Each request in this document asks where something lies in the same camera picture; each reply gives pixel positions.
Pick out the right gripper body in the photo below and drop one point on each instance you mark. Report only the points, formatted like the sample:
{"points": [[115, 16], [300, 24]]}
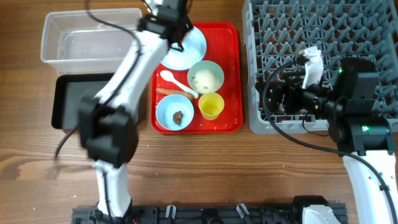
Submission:
{"points": [[298, 98]]}

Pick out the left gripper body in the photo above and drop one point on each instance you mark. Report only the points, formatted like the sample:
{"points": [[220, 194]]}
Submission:
{"points": [[185, 22]]}

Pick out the green bowl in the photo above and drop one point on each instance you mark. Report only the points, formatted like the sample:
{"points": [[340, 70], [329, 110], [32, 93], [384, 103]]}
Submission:
{"points": [[206, 64]]}

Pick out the cooked white rice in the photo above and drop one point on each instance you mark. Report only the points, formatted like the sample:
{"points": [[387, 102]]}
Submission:
{"points": [[205, 81]]}

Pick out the orange carrot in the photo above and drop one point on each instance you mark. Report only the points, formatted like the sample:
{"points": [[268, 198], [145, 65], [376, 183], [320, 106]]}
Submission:
{"points": [[167, 92]]}

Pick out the small light blue bowl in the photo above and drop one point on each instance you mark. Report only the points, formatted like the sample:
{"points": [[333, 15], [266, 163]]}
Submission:
{"points": [[170, 105]]}

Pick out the yellow cup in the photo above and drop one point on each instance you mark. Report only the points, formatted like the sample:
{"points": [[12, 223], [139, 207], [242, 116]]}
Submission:
{"points": [[211, 105]]}

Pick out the brown food scrap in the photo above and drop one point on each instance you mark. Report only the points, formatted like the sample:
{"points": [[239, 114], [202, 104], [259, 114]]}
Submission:
{"points": [[177, 117]]}

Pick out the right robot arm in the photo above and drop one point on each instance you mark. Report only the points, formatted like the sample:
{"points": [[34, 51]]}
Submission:
{"points": [[364, 140]]}

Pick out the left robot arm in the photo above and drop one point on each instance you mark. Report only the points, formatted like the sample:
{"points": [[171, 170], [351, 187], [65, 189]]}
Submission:
{"points": [[107, 129]]}

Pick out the grey dishwasher rack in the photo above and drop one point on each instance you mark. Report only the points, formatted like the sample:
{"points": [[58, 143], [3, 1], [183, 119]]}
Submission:
{"points": [[274, 32]]}

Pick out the black waste tray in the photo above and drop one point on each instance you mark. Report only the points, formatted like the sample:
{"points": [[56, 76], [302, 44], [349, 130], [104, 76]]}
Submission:
{"points": [[69, 90]]}

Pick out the large light blue plate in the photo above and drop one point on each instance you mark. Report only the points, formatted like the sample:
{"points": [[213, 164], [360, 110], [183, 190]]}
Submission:
{"points": [[194, 44]]}

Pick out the white plastic spoon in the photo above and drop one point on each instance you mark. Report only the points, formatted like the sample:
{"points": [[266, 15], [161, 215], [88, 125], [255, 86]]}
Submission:
{"points": [[169, 77]]}

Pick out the red serving tray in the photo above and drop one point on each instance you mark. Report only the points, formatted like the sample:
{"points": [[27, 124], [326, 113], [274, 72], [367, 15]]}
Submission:
{"points": [[222, 48]]}

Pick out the clear plastic bin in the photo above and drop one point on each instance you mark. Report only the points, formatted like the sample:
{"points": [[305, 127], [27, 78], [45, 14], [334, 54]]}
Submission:
{"points": [[74, 43]]}

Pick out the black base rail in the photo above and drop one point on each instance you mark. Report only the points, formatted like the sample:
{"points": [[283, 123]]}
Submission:
{"points": [[151, 214]]}

